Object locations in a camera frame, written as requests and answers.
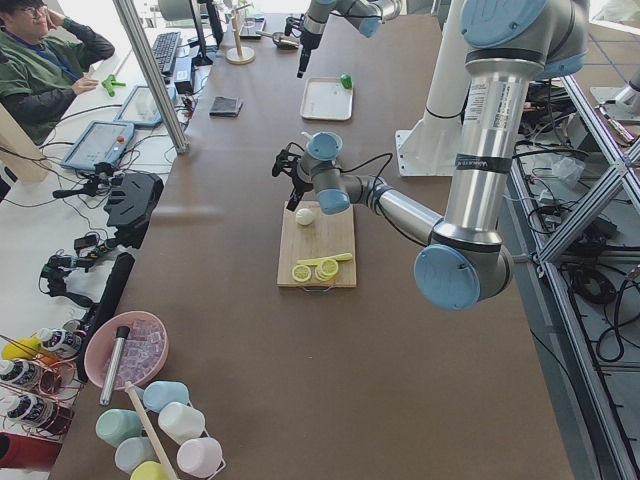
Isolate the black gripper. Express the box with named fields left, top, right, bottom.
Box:
left=285, top=15, right=320, bottom=78
left=271, top=142, right=313, bottom=211

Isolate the white steamed bun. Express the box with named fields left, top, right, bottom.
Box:
left=295, top=208, right=316, bottom=226

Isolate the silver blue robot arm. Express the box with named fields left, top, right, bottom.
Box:
left=272, top=1, right=589, bottom=310
left=284, top=0, right=402, bottom=78

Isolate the mint green bowl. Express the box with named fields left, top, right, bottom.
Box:
left=307, top=131, right=343, bottom=161

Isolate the pink bowl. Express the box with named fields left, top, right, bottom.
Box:
left=84, top=311, right=169, bottom=390

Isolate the metal scoop in bowl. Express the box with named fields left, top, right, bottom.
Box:
left=99, top=326, right=130, bottom=407

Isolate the white rabbit tray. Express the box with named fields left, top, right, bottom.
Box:
left=300, top=77, right=354, bottom=121

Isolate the green lime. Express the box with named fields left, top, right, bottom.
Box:
left=340, top=74, right=353, bottom=90

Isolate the wooden cutting board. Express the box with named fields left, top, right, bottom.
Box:
left=276, top=201, right=357, bottom=288

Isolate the wooden mug tree stand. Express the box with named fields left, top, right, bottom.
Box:
left=224, top=1, right=255, bottom=65

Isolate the yellow plastic knife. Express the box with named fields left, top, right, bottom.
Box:
left=296, top=252, right=353, bottom=266

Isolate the single lemon slice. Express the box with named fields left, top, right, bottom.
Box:
left=291, top=264, right=312, bottom=283

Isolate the lemon slice stack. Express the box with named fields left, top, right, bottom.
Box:
left=314, top=260, right=339, bottom=282

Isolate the grey folded cloth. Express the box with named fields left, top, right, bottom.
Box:
left=209, top=96, right=244, bottom=117

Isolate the black keyboard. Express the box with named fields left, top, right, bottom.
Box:
left=152, top=32, right=181, bottom=76

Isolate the upper teach pendant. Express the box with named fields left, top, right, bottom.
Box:
left=114, top=85, right=162, bottom=129

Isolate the teach pendant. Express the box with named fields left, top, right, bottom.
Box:
left=60, top=121, right=135, bottom=171
left=114, top=85, right=162, bottom=129

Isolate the green clamp tool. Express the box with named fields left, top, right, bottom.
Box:
left=101, top=74, right=126, bottom=97

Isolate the lower teach pendant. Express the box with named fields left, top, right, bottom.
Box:
left=60, top=121, right=135, bottom=171

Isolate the light blue cup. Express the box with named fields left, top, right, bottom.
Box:
left=143, top=380, right=190, bottom=413

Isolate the white cup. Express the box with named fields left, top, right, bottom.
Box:
left=158, top=402, right=206, bottom=445

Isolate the seated person green shirt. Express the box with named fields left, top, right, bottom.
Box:
left=1, top=1, right=115, bottom=145

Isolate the pink cup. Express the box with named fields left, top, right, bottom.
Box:
left=177, top=437, right=225, bottom=478

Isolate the mint green cup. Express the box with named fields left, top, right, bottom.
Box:
left=95, top=409, right=143, bottom=448

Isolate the pale blue cup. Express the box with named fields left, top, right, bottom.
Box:
left=114, top=436, right=157, bottom=474

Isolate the yellow cup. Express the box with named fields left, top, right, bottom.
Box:
left=130, top=461, right=168, bottom=480

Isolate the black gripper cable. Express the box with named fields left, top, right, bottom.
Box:
left=339, top=152, right=396, bottom=191

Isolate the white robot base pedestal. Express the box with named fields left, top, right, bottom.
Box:
left=396, top=0, right=470, bottom=177

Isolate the aluminium frame post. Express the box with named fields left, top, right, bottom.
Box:
left=113, top=0, right=189, bottom=154

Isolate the wooden cup rack handle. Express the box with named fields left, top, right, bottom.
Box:
left=124, top=381, right=178, bottom=480

